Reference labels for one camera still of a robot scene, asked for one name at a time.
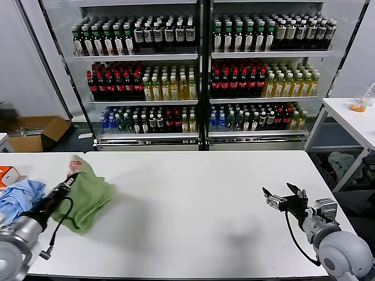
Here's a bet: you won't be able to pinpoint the dark bottle blue-white label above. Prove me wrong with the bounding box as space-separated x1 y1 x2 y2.
185 20 195 47
143 22 154 49
134 23 144 49
315 20 326 49
325 19 336 49
295 20 306 49
152 22 163 49
174 21 185 48
163 22 175 48
305 20 316 49

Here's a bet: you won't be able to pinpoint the white cooler shelf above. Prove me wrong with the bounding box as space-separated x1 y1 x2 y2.
210 51 334 60
207 131 308 138
89 99 199 106
209 95 319 105
98 133 200 141
57 0 197 5
213 0 329 4
73 53 199 62

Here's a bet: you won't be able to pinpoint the white beverage cooler cabinet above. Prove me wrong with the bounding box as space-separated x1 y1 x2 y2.
57 0 206 152
204 0 335 152

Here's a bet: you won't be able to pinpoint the tall clear glass container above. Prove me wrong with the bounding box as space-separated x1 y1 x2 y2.
363 83 375 108

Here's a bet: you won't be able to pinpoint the white side table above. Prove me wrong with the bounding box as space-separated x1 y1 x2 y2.
303 97 375 196

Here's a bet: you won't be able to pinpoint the open cardboard box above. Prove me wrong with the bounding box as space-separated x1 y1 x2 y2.
6 116 73 153

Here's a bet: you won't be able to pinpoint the glass cooler door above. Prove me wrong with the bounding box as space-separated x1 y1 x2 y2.
17 0 97 147
304 0 370 144

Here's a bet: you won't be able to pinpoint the light green t-shirt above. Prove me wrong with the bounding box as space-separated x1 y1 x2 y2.
52 154 115 235

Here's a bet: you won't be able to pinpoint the glass beaker orange contents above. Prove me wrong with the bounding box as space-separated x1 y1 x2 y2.
348 92 369 113

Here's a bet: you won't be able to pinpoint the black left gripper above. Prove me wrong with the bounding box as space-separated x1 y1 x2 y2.
30 172 81 224

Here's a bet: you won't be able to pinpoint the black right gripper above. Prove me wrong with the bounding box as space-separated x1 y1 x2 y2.
262 182 311 224

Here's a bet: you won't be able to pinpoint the orange and white box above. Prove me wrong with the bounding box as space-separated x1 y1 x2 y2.
0 165 21 187

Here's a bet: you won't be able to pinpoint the dark blurry object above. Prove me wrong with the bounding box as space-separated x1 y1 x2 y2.
0 102 19 125

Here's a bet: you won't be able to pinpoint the green-capped dark tea bottle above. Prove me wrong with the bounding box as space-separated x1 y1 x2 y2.
123 25 135 56
93 26 104 56
212 23 223 53
103 25 114 56
83 26 94 57
233 23 244 53
223 23 234 53
254 23 265 53
244 23 255 53
265 22 275 53
113 25 124 56
73 26 84 57

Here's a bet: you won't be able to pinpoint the crumpled light blue shirt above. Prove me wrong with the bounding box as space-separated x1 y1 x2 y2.
0 179 47 226

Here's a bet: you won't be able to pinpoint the black perforated panel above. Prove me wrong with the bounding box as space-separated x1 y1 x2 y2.
310 152 338 193

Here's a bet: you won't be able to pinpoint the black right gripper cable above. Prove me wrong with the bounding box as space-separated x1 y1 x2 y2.
284 212 322 266

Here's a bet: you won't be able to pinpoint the grey clothes pile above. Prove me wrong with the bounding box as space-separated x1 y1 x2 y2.
327 151 364 185

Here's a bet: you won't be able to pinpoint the white cabinet corner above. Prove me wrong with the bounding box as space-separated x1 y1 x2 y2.
0 133 15 153

